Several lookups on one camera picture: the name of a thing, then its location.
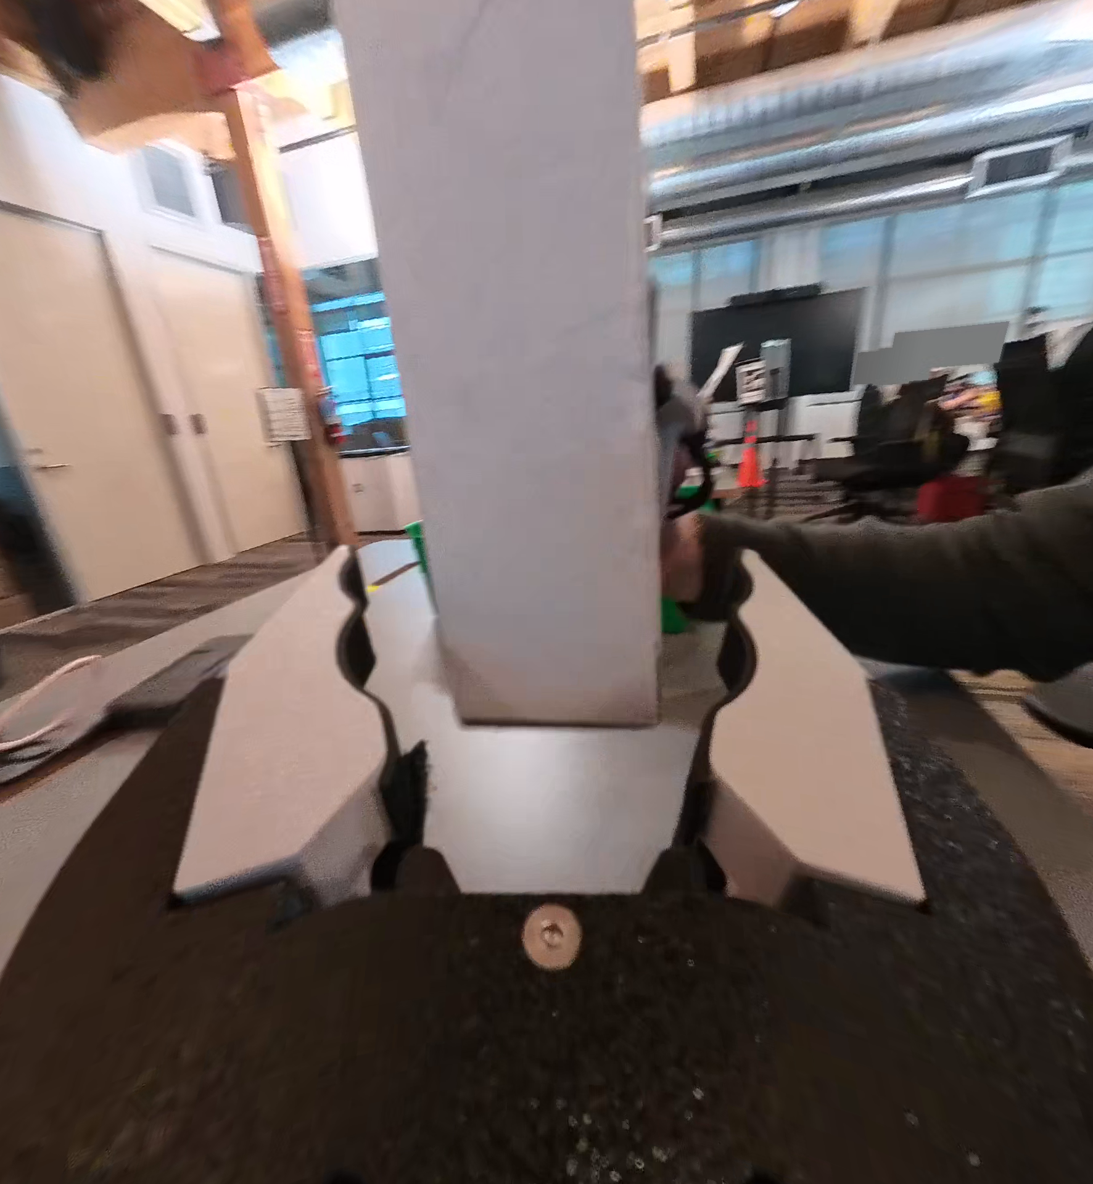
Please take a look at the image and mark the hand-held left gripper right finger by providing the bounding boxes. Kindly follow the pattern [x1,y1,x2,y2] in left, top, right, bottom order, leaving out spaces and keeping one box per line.
[695,551,929,907]

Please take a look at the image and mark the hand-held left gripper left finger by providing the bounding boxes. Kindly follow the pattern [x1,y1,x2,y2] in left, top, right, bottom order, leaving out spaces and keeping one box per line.
[169,544,400,907]

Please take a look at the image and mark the white cardboard mailer box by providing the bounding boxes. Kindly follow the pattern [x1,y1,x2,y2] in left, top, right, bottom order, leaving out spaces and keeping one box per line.
[332,0,666,729]

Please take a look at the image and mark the green plastic bin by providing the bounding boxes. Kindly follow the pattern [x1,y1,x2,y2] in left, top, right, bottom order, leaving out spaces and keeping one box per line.
[402,499,719,636]

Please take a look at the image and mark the person's right forearm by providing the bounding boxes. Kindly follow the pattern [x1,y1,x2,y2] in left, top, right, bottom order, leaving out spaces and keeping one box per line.
[702,444,1093,683]

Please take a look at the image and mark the person's right hand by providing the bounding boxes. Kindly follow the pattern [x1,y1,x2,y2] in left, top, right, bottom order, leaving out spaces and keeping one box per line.
[660,510,756,624]

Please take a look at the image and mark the orange traffic cone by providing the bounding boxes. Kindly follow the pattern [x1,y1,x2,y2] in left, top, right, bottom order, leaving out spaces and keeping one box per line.
[734,418,773,492]

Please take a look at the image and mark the grey sign stand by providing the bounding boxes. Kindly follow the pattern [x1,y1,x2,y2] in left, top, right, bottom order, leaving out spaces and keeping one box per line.
[734,340,795,408]

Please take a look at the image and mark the black power adapter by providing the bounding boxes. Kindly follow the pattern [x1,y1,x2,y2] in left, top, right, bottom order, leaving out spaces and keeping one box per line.
[103,636,254,732]

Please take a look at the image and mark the black office chair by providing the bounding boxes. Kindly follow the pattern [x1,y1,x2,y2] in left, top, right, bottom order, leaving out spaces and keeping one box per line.
[814,373,974,524]

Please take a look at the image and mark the wooden pillar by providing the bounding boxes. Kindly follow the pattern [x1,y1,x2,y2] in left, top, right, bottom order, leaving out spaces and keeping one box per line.
[217,82,360,548]

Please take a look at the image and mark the red object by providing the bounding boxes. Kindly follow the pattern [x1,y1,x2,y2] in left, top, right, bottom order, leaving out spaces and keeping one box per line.
[914,473,991,525]

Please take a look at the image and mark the black chair seat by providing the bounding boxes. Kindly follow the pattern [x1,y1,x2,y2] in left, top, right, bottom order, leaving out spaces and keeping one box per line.
[1020,661,1093,752]

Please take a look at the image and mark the white paper notice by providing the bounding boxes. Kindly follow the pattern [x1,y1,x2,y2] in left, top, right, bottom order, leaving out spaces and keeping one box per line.
[257,384,314,445]

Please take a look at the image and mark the white door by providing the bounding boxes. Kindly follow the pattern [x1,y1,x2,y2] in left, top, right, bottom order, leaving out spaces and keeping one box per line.
[0,193,206,603]
[148,244,312,556]

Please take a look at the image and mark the black wall screen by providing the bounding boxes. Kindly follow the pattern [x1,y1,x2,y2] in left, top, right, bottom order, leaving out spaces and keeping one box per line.
[687,285,870,405]

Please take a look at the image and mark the pink braided cable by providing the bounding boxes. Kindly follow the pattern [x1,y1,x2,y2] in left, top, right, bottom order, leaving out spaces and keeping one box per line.
[0,651,109,770]

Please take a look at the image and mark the silver ceiling duct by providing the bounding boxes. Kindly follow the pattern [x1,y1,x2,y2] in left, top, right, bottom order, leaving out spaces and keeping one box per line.
[643,77,1093,215]

